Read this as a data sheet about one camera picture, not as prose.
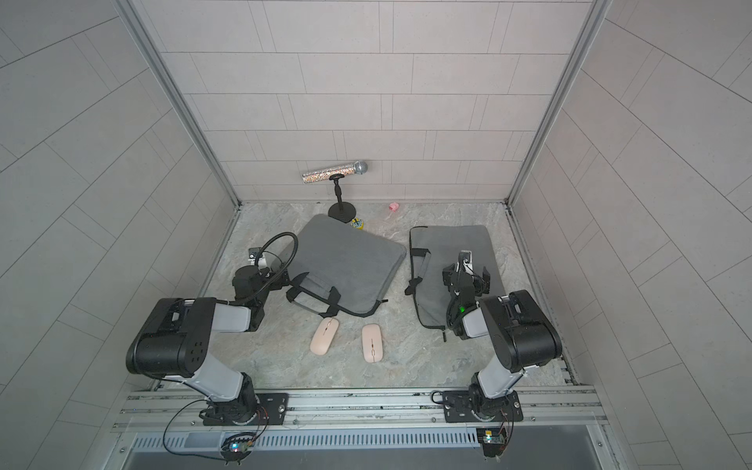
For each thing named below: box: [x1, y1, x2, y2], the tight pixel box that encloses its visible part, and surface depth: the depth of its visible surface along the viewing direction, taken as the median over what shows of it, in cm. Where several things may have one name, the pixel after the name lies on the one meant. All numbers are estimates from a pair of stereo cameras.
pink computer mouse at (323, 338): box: [309, 317, 340, 356], surface depth 83 cm
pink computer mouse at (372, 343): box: [361, 323, 384, 364], surface depth 82 cm
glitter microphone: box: [301, 160, 369, 184], surface depth 98 cm
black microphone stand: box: [328, 173, 357, 224], surface depth 114 cm
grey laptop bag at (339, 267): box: [285, 213, 407, 319], surface depth 93 cm
